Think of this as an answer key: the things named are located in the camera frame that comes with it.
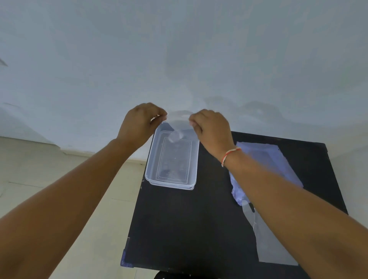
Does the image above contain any person's left hand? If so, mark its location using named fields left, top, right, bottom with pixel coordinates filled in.
left=116, top=103, right=168, bottom=150

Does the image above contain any person's right hand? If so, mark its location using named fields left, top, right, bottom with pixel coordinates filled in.
left=189, top=109, right=237, bottom=162

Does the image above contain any small clear plastic bag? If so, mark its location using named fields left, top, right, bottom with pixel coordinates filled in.
left=158, top=110, right=199, bottom=144

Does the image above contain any person's right forearm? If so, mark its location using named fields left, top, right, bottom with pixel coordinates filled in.
left=222, top=149, right=368, bottom=279

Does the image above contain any person's left forearm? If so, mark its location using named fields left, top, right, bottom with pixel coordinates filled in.
left=0, top=139, right=136, bottom=279

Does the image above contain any clear plastic food container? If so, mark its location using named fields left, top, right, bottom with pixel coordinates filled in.
left=145, top=121, right=200, bottom=191

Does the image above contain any crumpled bluish plastic bag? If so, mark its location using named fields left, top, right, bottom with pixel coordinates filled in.
left=228, top=141, right=304, bottom=207

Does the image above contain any flat clear plastic bag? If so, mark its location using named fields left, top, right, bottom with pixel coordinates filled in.
left=241, top=200, right=299, bottom=267

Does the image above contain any blue tape piece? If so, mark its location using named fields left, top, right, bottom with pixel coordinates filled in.
left=120, top=249, right=134, bottom=268

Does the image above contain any red and white thread bracelet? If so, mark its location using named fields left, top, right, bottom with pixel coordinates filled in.
left=221, top=147, right=242, bottom=168

